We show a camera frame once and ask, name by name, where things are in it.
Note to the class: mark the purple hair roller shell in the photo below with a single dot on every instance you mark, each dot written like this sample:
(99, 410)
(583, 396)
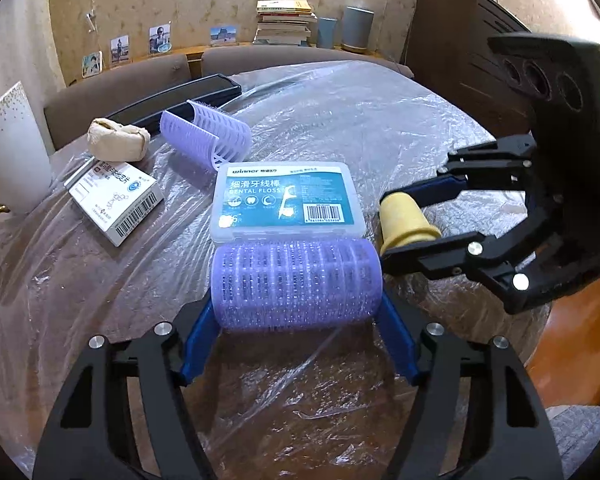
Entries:
(225, 135)

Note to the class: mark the white wall hook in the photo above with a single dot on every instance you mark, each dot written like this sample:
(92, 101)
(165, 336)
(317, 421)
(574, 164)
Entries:
(91, 20)

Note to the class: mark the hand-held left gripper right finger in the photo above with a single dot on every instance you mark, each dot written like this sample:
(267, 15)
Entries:
(400, 345)

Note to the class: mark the white patterned curtain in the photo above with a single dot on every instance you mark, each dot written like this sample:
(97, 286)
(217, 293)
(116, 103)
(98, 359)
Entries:
(10, 60)

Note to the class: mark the dark wooden cabinet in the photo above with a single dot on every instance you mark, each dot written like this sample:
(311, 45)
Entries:
(455, 60)

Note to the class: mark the beige tissue wad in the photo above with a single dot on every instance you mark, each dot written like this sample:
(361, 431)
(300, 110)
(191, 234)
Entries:
(117, 140)

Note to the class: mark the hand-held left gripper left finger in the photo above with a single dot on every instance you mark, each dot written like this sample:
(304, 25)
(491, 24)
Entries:
(200, 340)

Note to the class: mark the white medicine box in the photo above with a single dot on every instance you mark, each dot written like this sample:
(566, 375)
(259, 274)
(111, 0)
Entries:
(120, 195)

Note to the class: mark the purple round hair roller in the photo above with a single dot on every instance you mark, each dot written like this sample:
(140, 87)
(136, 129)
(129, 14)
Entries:
(295, 285)

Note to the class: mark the small blue cylinder speaker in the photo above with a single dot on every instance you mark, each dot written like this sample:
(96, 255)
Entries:
(327, 32)

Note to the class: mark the large grey cylinder speaker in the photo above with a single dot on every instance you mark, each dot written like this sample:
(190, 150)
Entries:
(358, 30)

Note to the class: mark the dark blue tablet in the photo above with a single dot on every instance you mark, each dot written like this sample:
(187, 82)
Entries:
(180, 100)

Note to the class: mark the small white framed picture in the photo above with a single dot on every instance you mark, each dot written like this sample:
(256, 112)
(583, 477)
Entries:
(93, 65)

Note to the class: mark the yellow cone stopper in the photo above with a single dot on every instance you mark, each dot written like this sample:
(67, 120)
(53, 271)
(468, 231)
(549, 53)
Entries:
(405, 220)

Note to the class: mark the grey cloth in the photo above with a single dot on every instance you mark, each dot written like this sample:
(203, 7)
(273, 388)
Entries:
(585, 440)

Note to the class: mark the stack of books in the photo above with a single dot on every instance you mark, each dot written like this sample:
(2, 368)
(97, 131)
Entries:
(285, 22)

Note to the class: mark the clear plastic table cover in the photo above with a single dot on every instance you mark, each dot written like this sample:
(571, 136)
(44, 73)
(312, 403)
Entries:
(305, 120)

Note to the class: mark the acrylic photo of man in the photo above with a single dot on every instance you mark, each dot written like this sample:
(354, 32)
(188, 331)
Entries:
(160, 39)

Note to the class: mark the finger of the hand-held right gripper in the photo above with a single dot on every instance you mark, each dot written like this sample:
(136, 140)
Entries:
(440, 187)
(450, 257)

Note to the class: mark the clear dental floss box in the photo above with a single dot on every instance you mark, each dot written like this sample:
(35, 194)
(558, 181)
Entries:
(280, 200)

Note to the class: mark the photo frame with standing figure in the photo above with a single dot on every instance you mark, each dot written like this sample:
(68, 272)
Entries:
(120, 50)

